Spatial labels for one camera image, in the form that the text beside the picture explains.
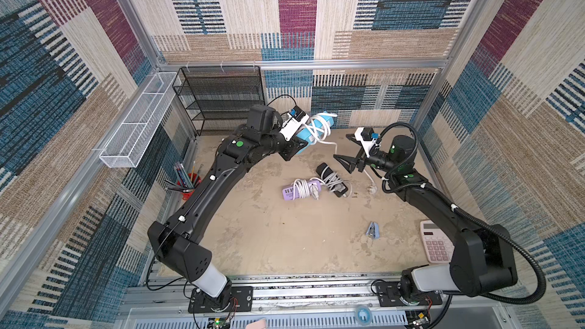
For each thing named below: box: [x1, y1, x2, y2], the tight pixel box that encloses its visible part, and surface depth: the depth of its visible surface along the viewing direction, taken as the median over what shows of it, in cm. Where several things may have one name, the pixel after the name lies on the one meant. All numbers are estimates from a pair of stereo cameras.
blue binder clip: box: [365, 221, 381, 240], surface depth 87 cm
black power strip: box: [316, 162, 349, 198], surface depth 98 cm
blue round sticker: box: [354, 305, 373, 326], surface depth 72 cm
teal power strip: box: [297, 111, 335, 146], surface depth 70 cm
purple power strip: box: [281, 179, 323, 202], surface depth 93 cm
